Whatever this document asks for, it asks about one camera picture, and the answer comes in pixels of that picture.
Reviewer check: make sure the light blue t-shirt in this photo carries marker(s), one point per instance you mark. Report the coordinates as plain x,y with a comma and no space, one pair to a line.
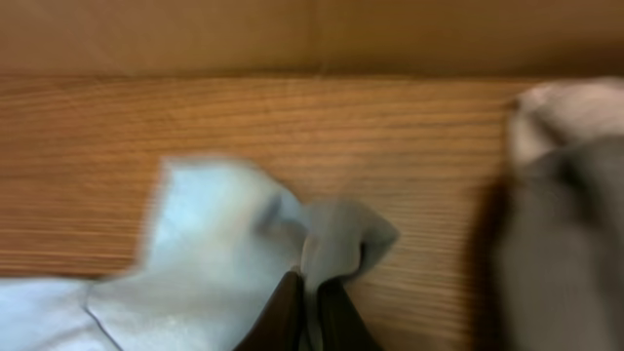
221,238

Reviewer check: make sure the folded grey garment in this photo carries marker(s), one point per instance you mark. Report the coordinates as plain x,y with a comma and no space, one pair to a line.
559,261

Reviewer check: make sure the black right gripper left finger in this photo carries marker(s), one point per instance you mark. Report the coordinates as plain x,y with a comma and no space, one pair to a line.
280,323

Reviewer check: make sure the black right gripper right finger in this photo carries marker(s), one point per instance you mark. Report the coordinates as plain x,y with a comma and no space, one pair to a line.
342,327

